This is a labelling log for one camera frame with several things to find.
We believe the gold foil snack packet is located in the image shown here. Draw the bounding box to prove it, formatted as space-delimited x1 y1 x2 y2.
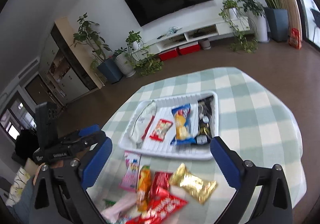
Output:
169 163 217 204

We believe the clear green nut packet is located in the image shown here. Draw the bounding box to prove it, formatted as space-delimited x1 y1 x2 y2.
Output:
103 199 116 208

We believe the pink cartoon snack packet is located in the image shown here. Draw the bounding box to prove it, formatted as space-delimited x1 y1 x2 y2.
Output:
119 151 141 192

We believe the pale pink snack packet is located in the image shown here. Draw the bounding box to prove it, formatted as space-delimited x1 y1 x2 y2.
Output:
100 193 137 223

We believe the orange snack packet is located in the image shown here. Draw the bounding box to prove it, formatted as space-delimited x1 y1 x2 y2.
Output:
136 165 152 212

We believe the white pale snack bag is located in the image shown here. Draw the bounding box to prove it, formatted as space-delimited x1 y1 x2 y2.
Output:
129 100 157 148

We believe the black chocolate snack packet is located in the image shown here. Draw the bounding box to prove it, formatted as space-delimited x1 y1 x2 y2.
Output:
194 96 214 145

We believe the small red candy packet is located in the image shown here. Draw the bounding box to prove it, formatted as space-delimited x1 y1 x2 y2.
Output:
150 171 172 200

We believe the blue yellow chips bag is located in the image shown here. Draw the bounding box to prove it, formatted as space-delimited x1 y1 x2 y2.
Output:
170 103 196 145

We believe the large red snack bag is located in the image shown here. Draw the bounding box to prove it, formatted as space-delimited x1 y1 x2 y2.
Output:
126 188 188 223

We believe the small red white snack packet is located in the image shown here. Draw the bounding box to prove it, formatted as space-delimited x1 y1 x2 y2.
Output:
149 119 173 142

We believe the person's left hand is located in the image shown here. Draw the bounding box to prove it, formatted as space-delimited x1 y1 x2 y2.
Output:
33 160 64 186

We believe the white plastic tray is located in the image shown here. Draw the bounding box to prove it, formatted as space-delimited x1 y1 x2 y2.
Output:
118 91 219 161

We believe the wooden display cabinet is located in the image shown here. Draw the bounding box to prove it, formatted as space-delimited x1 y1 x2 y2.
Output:
39 17 104 105

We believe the tall plant blue pot left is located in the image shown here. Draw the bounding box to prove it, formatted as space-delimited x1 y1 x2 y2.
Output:
73 13 123 84

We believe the plant in white ribbed pot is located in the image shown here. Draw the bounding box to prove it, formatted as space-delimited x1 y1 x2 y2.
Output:
113 47 136 78

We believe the trailing pothos plant left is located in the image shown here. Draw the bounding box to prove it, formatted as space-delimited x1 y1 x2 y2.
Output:
125 31 163 77

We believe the trailing pothos plant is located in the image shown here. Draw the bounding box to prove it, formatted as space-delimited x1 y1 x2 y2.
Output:
219 0 257 53
125 31 163 77

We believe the red storage box left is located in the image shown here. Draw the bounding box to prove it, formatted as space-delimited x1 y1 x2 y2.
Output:
158 48 179 61

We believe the red storage box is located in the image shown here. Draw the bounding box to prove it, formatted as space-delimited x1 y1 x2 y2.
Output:
158 48 179 61
178 41 201 56

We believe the red storage box right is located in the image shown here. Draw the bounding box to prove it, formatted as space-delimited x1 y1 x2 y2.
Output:
178 41 201 56

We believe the trailing pothos plant right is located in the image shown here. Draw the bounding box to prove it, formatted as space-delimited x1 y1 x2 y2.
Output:
219 0 257 53

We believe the white TV cabinet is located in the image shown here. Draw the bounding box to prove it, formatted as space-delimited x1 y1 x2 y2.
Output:
143 16 251 55

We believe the red bag on floor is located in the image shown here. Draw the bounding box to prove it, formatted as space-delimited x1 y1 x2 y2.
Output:
289 28 302 50

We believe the plant in white tall pot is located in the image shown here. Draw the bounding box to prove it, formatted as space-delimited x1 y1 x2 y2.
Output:
237 0 269 43

